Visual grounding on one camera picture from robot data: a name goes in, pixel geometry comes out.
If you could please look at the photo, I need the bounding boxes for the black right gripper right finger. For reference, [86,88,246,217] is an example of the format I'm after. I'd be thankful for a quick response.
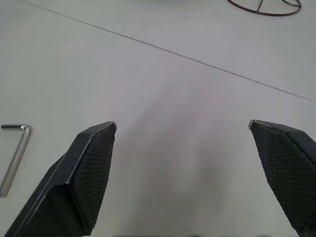
[248,119,316,237]

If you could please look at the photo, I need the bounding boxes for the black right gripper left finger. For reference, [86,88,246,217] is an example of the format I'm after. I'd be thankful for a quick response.
[4,121,118,237]

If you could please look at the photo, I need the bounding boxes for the silver hex key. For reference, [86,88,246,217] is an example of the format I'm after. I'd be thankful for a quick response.
[0,124,31,198]

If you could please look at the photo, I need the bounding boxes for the dark metal wire ring stand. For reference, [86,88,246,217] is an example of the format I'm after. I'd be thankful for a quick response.
[227,0,302,17]

